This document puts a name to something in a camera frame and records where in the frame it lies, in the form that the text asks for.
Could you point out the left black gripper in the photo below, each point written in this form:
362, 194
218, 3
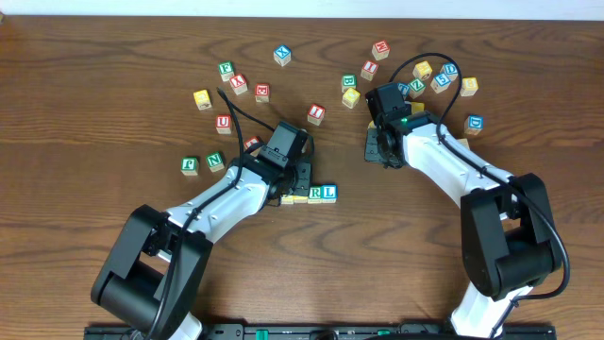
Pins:
303, 176

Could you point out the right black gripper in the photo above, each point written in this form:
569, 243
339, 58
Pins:
372, 145

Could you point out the yellow C block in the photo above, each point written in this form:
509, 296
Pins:
287, 200

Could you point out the green R block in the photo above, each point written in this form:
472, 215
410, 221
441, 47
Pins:
315, 195

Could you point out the yellow O block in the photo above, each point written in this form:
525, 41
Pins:
300, 199

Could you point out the blue L block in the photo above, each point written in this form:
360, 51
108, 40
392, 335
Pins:
329, 193

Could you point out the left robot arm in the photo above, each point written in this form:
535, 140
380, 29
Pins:
151, 276

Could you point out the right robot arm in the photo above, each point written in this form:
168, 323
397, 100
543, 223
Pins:
509, 243

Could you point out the blue T block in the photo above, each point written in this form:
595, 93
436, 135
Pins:
404, 89

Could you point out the yellow block hammer side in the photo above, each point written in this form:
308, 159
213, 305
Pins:
417, 107

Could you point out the green Z block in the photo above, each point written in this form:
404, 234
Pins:
417, 87

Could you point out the red A block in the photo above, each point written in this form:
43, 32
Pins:
251, 141

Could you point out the yellow block centre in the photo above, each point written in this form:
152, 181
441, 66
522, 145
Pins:
351, 98

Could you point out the red I block centre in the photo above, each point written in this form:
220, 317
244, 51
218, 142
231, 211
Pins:
316, 114

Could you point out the red i block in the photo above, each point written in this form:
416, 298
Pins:
369, 70
316, 114

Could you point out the red I block upper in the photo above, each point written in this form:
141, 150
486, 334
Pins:
369, 70

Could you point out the green B block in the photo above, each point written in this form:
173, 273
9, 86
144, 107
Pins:
349, 81

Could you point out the yellow block upper right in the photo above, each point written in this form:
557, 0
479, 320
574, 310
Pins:
422, 70

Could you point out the blue 5 block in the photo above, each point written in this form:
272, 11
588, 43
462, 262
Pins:
440, 83

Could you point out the red block top right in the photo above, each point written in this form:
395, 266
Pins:
380, 50

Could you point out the red E block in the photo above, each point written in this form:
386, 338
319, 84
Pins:
262, 92

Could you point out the red U block left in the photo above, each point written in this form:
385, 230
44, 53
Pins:
223, 124

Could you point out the blue D block upper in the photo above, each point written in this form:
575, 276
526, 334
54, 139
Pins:
450, 70

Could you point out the blue d block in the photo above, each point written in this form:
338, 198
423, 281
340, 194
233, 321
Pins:
473, 125
450, 70

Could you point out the green N block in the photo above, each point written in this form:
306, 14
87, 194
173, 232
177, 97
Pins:
215, 162

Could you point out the red X block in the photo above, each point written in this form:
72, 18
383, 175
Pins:
238, 84

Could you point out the plain wood L block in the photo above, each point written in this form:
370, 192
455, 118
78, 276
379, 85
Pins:
464, 142

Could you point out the yellow 8 block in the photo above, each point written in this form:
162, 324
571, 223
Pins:
469, 86

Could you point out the blue D block right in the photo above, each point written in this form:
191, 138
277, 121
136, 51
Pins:
473, 125

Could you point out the blue X block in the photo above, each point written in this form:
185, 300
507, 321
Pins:
282, 55

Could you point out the yellow block far left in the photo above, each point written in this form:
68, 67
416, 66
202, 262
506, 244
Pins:
202, 100

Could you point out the green J block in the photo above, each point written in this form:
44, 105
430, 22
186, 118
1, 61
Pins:
189, 166

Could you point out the green F block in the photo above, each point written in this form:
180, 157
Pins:
226, 70

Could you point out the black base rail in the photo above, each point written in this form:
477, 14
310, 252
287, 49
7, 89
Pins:
421, 331

